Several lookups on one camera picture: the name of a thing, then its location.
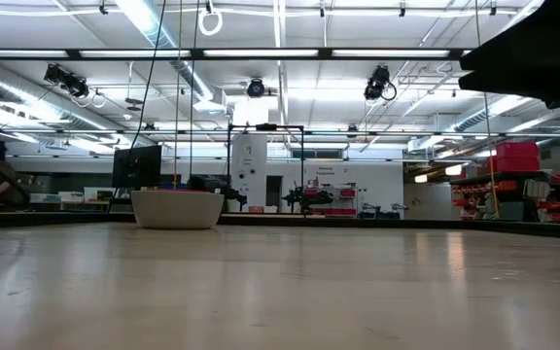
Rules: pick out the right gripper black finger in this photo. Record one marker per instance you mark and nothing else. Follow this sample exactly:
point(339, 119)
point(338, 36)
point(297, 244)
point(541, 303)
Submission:
point(528, 87)
point(547, 44)

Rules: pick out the grey bowl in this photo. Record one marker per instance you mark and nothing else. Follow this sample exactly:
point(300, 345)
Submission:
point(177, 211)

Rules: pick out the background black robot arm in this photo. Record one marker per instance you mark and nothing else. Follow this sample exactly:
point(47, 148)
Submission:
point(309, 198)
point(212, 184)

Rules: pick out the shelf rack with red bins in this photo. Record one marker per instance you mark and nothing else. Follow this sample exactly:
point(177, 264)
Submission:
point(515, 158)

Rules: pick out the small shelf with red bins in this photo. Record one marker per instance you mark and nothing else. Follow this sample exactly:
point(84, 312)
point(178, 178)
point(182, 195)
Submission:
point(333, 194)

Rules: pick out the black ceiling-mounted device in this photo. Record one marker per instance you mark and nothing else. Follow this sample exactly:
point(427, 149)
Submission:
point(376, 83)
point(68, 81)

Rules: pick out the black monitor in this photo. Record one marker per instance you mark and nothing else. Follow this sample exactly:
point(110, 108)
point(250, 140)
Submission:
point(136, 166)

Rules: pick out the black aluminium table frame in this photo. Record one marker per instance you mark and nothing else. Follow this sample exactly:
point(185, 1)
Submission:
point(309, 220)

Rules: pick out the black overhead camera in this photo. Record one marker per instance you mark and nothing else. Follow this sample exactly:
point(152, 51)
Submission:
point(255, 88)

